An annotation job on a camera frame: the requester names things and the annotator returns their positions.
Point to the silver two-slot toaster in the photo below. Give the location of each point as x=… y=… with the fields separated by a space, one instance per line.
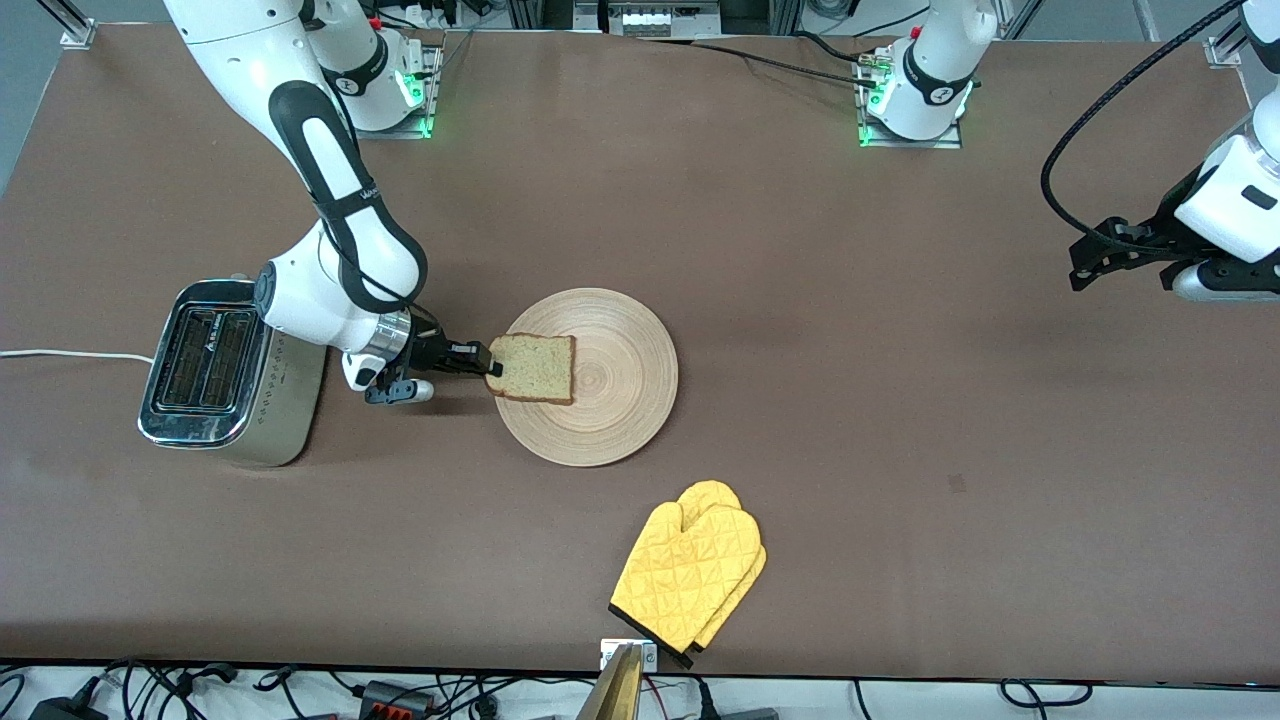
x=290 y=400

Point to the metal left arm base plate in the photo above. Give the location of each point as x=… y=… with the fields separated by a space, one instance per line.
x=950 y=142

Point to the white power strip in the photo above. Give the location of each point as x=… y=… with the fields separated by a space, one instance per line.
x=660 y=20

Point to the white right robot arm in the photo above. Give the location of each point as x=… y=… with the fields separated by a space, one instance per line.
x=240 y=50

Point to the small silver metal bracket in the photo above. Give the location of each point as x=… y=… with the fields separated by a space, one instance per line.
x=649 y=655

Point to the round wooden plate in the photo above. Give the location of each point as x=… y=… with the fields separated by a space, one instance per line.
x=620 y=385

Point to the slice of brown bread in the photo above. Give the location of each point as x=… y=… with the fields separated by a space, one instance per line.
x=540 y=368

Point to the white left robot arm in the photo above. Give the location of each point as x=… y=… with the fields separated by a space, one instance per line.
x=930 y=70

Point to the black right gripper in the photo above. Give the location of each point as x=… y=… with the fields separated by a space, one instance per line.
x=432 y=352

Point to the aluminium frame profile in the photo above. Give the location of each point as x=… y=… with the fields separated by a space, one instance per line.
x=1228 y=45
x=72 y=28

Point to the gold metal bar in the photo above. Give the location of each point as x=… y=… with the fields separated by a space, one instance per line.
x=618 y=695

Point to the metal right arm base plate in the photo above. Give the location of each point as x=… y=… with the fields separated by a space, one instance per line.
x=432 y=90

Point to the black and red connector block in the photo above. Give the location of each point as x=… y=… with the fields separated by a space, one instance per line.
x=395 y=698

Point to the yellow quilted oven mitt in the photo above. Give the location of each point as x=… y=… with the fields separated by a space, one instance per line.
x=690 y=580
x=712 y=493

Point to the black power adapter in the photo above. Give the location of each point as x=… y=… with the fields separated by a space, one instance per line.
x=65 y=711

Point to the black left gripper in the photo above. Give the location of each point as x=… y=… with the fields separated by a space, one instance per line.
x=1166 y=222

